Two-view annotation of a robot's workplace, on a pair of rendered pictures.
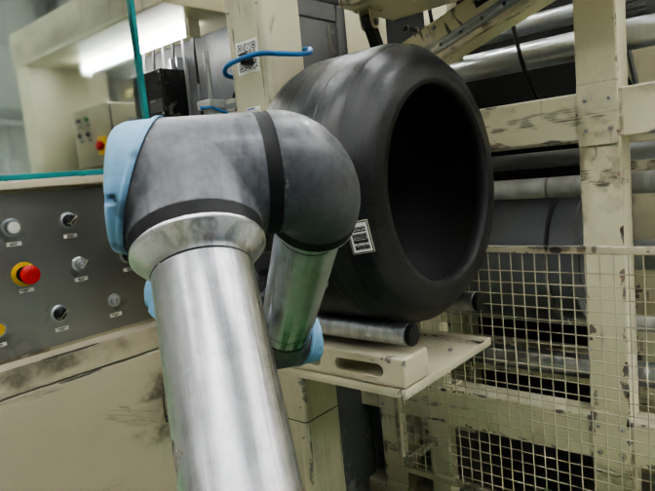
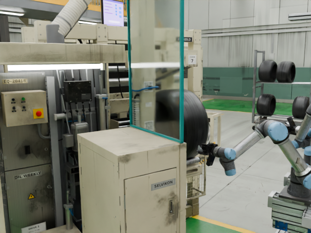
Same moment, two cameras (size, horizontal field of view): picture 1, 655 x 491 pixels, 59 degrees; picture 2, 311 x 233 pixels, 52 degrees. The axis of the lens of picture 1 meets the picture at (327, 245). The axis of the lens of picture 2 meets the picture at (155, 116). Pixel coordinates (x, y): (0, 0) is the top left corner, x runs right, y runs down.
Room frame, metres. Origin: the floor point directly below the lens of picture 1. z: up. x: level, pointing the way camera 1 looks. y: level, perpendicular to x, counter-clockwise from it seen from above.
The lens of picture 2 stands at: (0.73, 2.35, 1.69)
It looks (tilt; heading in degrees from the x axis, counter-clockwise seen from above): 10 degrees down; 286
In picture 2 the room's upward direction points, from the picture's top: 1 degrees counter-clockwise
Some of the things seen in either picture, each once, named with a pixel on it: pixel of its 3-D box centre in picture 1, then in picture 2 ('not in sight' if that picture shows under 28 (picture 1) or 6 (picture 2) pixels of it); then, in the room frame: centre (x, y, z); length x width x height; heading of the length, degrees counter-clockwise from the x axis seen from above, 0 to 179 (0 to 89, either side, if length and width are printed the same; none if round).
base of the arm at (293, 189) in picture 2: not in sight; (298, 186); (0.34, -0.08, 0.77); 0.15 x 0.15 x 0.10
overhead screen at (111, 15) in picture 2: not in sight; (112, 14); (3.30, -3.67, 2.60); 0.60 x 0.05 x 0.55; 71
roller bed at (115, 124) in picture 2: not in sight; (124, 136); (1.74, -0.19, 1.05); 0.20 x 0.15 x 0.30; 49
